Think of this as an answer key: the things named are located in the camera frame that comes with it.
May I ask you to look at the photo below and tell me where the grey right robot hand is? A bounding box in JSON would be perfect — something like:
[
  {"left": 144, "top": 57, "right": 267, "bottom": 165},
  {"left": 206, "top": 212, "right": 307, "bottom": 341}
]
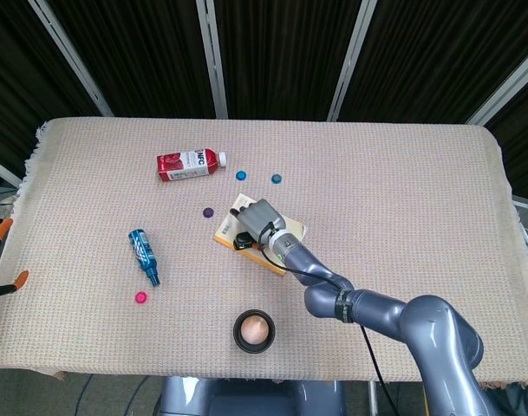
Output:
[{"left": 229, "top": 198, "right": 288, "bottom": 244}]

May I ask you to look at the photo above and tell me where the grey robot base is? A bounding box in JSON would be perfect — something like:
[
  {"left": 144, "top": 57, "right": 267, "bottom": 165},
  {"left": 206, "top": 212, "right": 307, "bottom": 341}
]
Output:
[{"left": 159, "top": 375, "right": 348, "bottom": 416}]

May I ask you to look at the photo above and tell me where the yellowed book orange spine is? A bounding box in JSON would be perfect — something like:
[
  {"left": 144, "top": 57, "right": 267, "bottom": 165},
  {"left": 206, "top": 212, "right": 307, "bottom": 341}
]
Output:
[{"left": 213, "top": 192, "right": 310, "bottom": 278}]

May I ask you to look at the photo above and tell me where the red juice bottle white cap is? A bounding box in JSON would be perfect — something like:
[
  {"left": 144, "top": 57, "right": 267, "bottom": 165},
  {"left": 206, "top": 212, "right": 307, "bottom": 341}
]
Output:
[{"left": 156, "top": 147, "right": 228, "bottom": 185}]

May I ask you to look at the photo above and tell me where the tan ball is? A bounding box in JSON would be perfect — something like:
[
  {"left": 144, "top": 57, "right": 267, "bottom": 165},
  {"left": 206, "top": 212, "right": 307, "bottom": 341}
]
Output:
[{"left": 240, "top": 315, "right": 271, "bottom": 343}]

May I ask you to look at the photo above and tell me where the black bowl with peach inside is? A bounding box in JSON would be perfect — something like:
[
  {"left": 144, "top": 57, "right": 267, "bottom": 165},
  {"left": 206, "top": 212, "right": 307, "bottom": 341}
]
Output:
[{"left": 232, "top": 309, "right": 277, "bottom": 354}]

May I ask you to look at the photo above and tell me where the blue spray bottle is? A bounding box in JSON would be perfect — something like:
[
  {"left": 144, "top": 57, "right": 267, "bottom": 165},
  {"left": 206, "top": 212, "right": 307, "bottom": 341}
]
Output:
[{"left": 127, "top": 229, "right": 162, "bottom": 289}]

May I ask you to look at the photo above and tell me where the beige woven tablecloth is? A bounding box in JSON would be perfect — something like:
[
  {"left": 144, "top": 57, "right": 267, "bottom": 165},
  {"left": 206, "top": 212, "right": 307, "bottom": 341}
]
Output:
[{"left": 0, "top": 116, "right": 528, "bottom": 389}]

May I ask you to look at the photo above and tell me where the dark pleated curtain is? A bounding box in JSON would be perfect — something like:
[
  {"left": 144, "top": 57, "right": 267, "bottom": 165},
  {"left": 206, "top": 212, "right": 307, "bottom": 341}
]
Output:
[{"left": 0, "top": 0, "right": 528, "bottom": 205}]

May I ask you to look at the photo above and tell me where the grey metal partition post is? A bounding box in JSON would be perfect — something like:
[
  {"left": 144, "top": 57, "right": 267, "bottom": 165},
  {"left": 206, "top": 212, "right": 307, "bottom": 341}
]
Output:
[
  {"left": 195, "top": 0, "right": 229, "bottom": 120},
  {"left": 28, "top": 0, "right": 114, "bottom": 118},
  {"left": 465, "top": 42, "right": 528, "bottom": 126},
  {"left": 326, "top": 0, "right": 378, "bottom": 122},
  {"left": 0, "top": 153, "right": 23, "bottom": 188}
]

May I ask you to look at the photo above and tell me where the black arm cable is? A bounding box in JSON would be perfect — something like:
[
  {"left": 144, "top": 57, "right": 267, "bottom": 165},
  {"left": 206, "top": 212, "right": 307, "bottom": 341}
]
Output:
[{"left": 255, "top": 221, "right": 397, "bottom": 416}]

